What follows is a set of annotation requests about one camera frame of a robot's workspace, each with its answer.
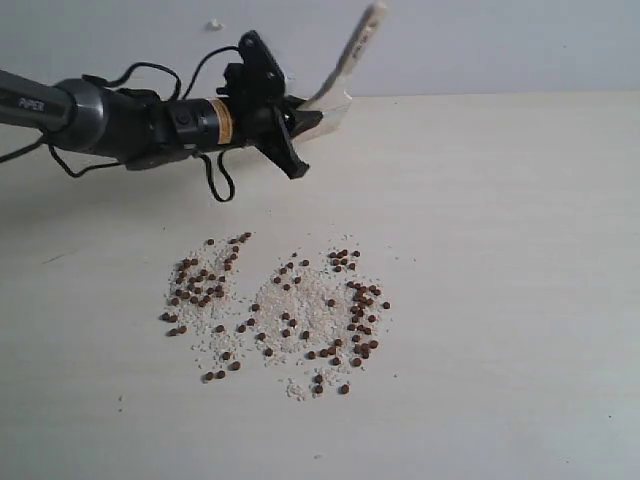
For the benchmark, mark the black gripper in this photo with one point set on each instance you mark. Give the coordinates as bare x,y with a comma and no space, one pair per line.
273,123

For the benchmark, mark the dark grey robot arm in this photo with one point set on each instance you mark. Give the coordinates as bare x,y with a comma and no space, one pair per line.
141,131

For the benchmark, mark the wooden paint brush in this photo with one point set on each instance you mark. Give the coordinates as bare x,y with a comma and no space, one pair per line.
332,99

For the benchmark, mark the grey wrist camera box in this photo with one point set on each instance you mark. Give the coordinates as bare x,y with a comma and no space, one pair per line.
257,65

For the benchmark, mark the scattered rice and brown pellets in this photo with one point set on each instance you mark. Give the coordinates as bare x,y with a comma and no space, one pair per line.
327,320

